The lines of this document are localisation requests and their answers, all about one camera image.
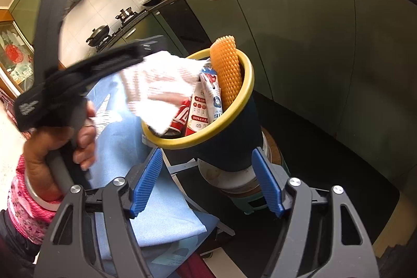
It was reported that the white yogurt cup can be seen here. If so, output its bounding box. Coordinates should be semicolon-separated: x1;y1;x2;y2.
184;83;214;138

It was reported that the dark green sink cabinet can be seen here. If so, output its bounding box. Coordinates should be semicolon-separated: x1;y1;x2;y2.
150;0;417;155

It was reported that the white paper towel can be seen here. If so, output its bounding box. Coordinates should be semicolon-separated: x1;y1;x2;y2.
119;51;204;133

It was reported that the red soda can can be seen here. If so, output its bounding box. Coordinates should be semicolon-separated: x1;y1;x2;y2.
169;99;193;137

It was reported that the silver bangle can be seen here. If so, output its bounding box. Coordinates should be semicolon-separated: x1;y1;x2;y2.
24;174;64;211

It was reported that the round white stool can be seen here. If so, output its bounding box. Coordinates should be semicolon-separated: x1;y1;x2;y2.
196;127;291;216

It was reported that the gas stove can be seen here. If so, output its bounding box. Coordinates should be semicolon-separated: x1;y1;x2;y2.
96;9;151;52

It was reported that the black lidded wok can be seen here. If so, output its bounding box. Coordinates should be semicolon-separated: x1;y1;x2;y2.
85;24;112;47

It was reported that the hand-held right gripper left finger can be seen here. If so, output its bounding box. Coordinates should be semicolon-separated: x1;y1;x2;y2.
38;148;163;278

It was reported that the white blue printed packet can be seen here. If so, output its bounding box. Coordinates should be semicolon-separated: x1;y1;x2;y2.
199;65;224;122

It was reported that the blue star-print tablecloth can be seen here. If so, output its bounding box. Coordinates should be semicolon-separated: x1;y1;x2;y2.
85;71;216;278

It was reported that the person's left forearm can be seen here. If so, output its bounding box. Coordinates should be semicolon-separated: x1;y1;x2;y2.
0;156;63;278

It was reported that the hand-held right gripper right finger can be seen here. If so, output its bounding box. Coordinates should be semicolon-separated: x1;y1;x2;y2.
251;148;380;278

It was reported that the green base cabinet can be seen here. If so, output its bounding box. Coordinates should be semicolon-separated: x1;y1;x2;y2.
98;13;183;54

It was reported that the black teapot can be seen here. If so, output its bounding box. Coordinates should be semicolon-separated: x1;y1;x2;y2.
115;7;134;23

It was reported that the person's left hand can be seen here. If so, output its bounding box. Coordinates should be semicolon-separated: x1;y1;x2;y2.
24;100;97;203

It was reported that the dark bin yellow rim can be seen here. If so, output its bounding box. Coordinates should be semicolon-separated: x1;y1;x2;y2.
142;49;264;173

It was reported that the printed glass sliding door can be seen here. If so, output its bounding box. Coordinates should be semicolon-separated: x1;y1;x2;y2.
0;17;36;96

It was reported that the orange foam net sleeve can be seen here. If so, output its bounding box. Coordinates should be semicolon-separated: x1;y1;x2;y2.
209;35;243;111

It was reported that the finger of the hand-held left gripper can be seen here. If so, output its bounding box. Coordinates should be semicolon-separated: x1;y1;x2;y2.
59;52;145;94
97;35;167;54

